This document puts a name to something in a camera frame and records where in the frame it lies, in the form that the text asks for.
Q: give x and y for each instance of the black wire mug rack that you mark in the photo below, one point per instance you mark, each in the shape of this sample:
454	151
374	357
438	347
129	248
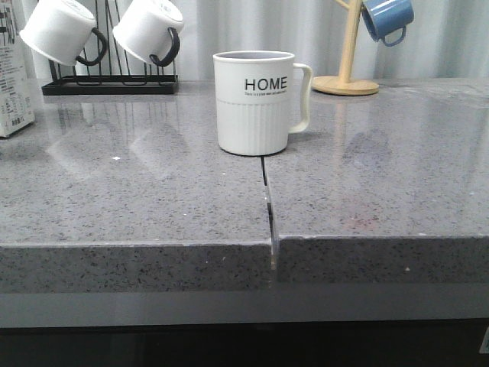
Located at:
119	73

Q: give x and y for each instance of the white blue milk carton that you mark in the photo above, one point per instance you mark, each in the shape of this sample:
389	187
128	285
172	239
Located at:
16	109

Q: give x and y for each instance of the white HOME mug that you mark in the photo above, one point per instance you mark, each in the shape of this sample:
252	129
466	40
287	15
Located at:
253	93

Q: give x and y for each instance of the blue enamel mug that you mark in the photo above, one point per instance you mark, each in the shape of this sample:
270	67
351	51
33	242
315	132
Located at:
382	18

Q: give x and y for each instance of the white mug black handle left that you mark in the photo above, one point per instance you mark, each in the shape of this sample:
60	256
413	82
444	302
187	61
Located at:
59	30

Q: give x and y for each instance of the white mug black handle right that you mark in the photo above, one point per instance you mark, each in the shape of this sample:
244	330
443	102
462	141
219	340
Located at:
149	31

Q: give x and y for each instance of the wooden mug tree stand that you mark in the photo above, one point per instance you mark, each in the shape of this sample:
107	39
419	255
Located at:
343	84

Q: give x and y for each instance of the white mug black handle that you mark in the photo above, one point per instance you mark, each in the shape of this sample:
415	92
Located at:
59	30
149	31

